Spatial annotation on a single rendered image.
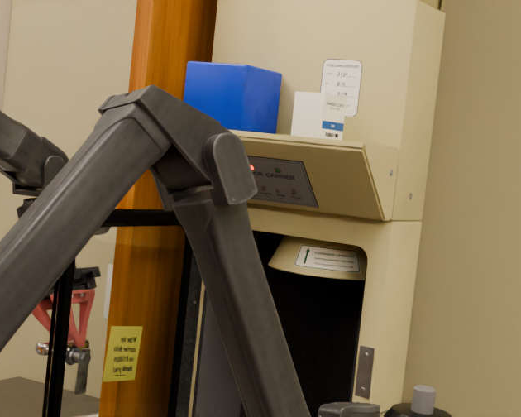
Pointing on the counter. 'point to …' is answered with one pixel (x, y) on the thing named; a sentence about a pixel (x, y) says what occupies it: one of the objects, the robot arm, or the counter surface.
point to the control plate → (265, 167)
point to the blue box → (235, 94)
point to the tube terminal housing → (366, 43)
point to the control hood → (335, 172)
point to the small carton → (318, 115)
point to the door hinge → (189, 340)
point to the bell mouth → (320, 258)
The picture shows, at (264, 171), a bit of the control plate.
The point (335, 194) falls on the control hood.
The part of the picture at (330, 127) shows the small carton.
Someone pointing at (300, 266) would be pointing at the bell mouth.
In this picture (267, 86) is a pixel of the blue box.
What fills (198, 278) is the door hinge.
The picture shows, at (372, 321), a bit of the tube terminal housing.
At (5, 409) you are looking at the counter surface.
